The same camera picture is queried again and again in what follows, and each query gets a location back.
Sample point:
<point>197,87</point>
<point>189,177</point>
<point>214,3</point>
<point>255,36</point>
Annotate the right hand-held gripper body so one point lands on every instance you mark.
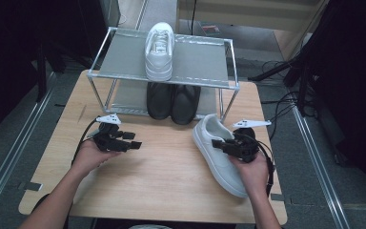
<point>244,148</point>

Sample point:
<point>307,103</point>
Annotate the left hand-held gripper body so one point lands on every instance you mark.
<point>109,141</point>

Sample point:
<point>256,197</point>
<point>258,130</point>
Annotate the white sneaker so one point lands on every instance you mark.
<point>158,63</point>
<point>216,162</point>

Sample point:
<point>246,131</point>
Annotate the black slipper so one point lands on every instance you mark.
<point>159,101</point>
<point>184,106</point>

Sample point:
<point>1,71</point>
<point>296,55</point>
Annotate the silver metal shoe rack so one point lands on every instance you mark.
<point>197,60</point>

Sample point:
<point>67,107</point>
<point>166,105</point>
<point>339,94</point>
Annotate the person's left hand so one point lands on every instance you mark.
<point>89,159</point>

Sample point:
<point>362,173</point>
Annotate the person's right hand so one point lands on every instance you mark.
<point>255,176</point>

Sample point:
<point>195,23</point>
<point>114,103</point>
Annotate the black tape strip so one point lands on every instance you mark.
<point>30,186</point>
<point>279,197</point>

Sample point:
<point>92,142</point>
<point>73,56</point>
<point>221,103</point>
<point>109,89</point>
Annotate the black tripod stand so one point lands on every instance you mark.
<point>268,72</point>

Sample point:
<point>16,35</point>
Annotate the black stand pole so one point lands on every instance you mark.
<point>41,63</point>

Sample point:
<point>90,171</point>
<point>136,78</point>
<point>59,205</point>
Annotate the red book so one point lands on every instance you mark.
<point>211,29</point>

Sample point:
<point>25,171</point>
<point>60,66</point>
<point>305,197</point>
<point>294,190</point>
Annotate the grey metal cabinet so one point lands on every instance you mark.
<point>111,11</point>

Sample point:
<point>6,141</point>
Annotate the dark curtain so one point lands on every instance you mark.
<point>6,47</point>
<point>355,79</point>

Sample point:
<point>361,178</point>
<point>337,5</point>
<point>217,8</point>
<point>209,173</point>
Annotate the wooden cabinet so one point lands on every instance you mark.
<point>251,16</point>

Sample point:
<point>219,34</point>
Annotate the metal floor rail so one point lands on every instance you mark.
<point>323,175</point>
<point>141,16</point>
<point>14,149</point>

